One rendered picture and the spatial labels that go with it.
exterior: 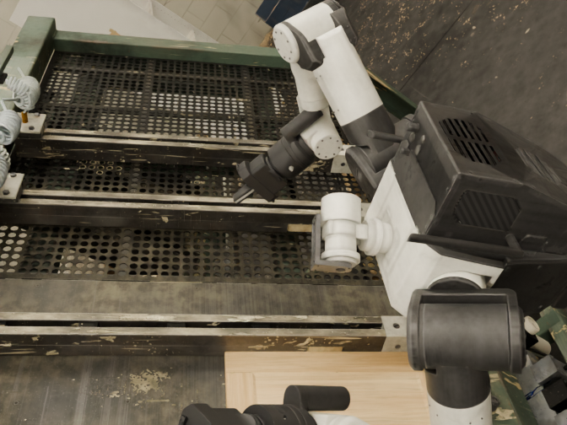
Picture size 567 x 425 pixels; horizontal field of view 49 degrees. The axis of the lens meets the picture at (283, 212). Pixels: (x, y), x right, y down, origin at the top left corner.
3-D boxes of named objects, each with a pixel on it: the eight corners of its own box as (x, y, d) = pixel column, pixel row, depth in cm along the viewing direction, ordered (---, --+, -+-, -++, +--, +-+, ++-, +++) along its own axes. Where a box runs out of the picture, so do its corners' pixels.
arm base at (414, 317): (520, 331, 93) (519, 271, 88) (526, 399, 83) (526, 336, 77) (418, 330, 98) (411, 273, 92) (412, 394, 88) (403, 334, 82)
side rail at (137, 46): (330, 84, 261) (335, 60, 254) (56, 65, 243) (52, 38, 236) (327, 76, 267) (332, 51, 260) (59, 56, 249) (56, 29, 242)
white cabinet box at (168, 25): (286, 103, 511) (47, -52, 418) (245, 157, 529) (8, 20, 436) (272, 78, 562) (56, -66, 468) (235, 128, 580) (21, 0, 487)
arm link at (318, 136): (300, 153, 147) (337, 123, 144) (310, 180, 139) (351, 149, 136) (270, 125, 140) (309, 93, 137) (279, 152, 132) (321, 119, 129)
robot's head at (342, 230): (380, 197, 102) (329, 190, 100) (380, 256, 98) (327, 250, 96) (364, 212, 108) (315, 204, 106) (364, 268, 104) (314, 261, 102)
